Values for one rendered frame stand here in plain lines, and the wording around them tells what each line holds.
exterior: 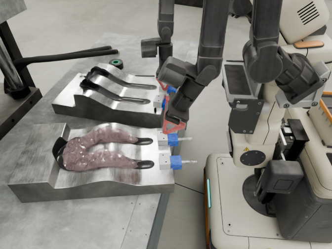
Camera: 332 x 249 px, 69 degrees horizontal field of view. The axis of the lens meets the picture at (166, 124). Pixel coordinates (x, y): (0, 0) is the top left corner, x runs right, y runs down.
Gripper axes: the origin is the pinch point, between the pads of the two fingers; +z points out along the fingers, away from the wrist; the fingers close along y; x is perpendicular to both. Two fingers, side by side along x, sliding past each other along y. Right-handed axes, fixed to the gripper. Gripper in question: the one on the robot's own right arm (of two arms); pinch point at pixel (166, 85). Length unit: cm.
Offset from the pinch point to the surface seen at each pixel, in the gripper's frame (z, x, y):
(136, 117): 5.7, -9.0, 17.5
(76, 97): -1.1, -34.5, 17.4
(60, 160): 4, -27, 46
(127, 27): 88, -121, -271
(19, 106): 12, -69, 15
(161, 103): -0.5, 1.0, 13.3
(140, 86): 2.7, -12.4, -1.1
